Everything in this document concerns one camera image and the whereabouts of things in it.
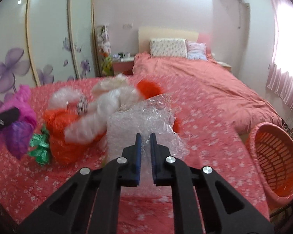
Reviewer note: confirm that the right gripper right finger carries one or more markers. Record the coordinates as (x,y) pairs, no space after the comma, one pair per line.
(203,201)

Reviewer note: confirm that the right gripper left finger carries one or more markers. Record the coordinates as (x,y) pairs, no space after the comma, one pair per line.
(88,202)

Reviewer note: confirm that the magenta plastic bag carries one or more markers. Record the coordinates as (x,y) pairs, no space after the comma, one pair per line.
(16,137)

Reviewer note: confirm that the clear bubble wrap sheet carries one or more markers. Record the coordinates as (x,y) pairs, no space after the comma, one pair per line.
(155,115)

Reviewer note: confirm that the green foil wrapper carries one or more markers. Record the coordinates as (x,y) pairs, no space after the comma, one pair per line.
(40,147)

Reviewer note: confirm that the small clear plastic bag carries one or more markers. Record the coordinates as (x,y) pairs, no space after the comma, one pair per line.
(65,98)

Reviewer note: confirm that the orange plastic laundry basket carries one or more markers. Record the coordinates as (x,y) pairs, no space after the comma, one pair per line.
(271,149)

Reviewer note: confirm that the red floral bedspread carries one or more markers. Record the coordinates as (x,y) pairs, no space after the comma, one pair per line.
(210,139)

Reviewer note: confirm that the white translucent plastic bag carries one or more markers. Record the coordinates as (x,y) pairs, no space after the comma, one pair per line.
(86,129)

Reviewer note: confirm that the wardrobe with purple flowers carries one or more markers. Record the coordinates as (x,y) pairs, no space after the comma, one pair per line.
(44,42)

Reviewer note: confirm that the salmon pink duvet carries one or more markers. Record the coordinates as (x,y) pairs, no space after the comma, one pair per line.
(242,106)

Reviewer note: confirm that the beige crumpled bag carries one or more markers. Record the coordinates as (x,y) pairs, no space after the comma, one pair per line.
(109,83)

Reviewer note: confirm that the small orange plastic bag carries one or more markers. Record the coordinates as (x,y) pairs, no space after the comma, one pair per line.
(148,89)

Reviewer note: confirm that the yellow green plush toy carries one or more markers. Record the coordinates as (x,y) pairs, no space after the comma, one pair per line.
(107,66)

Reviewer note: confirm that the pink left nightstand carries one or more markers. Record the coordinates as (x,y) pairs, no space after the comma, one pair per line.
(123,66)

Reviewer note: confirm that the hanging plush toy column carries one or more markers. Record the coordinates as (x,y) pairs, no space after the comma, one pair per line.
(103,43)

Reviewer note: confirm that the right bedside nightstand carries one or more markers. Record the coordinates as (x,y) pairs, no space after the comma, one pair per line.
(224,65)

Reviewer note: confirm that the pink window curtain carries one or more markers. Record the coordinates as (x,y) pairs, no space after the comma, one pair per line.
(280,77)

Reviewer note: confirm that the white floral pillow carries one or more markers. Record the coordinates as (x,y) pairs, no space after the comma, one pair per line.
(168,47)

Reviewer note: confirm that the pink striped pillow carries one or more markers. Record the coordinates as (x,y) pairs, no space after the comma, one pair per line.
(196,51)

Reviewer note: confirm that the beige and pink headboard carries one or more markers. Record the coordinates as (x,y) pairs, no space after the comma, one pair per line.
(147,33)

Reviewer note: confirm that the white wall socket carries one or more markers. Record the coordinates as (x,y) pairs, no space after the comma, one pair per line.
(127,26)

